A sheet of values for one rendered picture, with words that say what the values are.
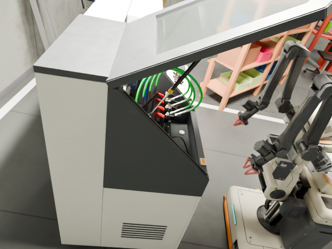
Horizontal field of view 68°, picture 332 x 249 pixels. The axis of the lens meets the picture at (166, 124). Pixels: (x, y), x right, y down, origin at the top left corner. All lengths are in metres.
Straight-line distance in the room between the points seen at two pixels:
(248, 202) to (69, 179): 1.53
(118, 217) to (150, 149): 0.65
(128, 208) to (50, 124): 0.73
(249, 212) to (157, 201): 0.99
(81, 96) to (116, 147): 0.31
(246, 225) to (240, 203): 0.20
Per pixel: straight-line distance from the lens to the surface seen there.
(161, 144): 1.19
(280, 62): 1.62
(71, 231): 1.95
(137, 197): 1.53
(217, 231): 2.42
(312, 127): 1.39
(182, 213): 1.67
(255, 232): 2.22
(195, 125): 1.75
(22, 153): 2.83
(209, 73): 3.81
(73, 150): 1.29
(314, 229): 2.04
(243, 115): 1.77
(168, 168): 1.32
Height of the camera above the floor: 1.98
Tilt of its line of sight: 38 degrees down
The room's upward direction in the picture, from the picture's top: 14 degrees clockwise
